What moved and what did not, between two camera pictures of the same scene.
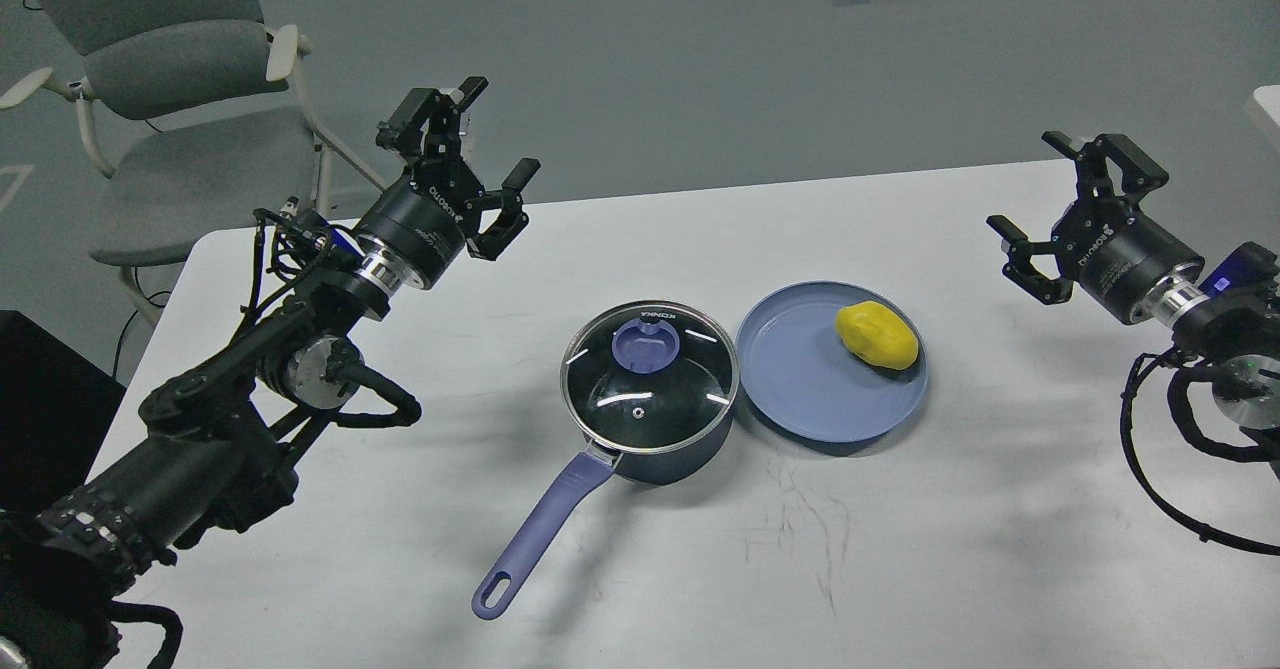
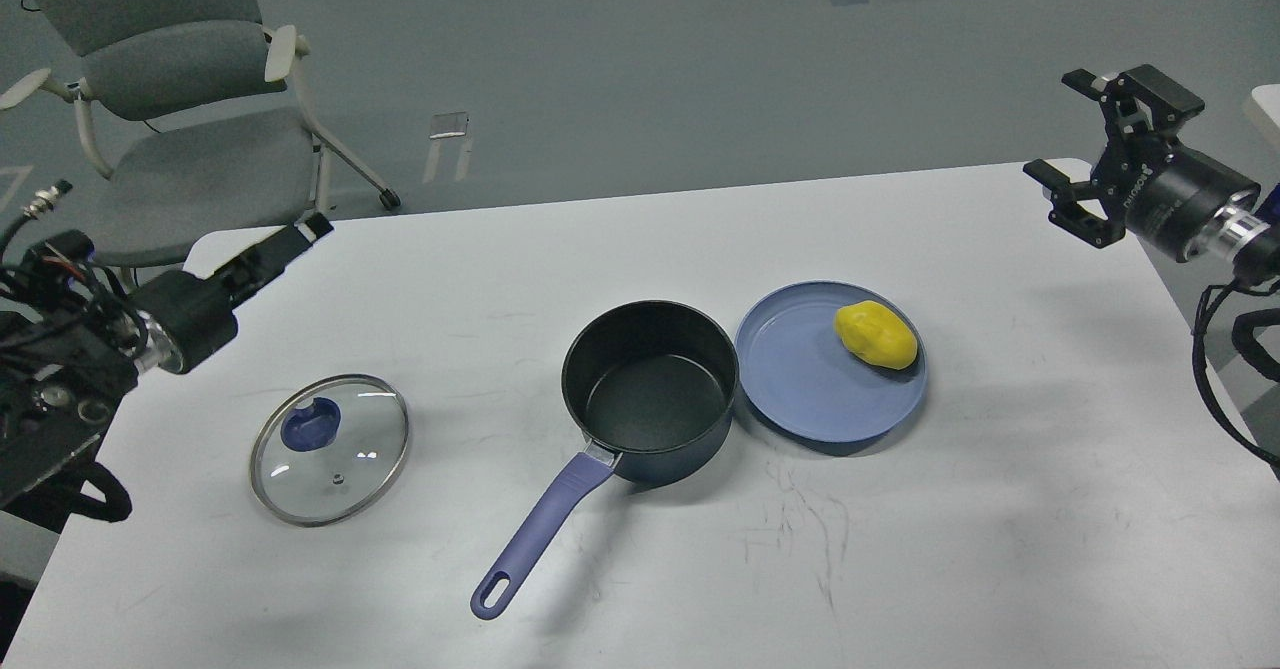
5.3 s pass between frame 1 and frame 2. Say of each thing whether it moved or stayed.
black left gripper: moved
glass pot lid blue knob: moved
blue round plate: stayed
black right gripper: moved
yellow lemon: stayed
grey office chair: stayed
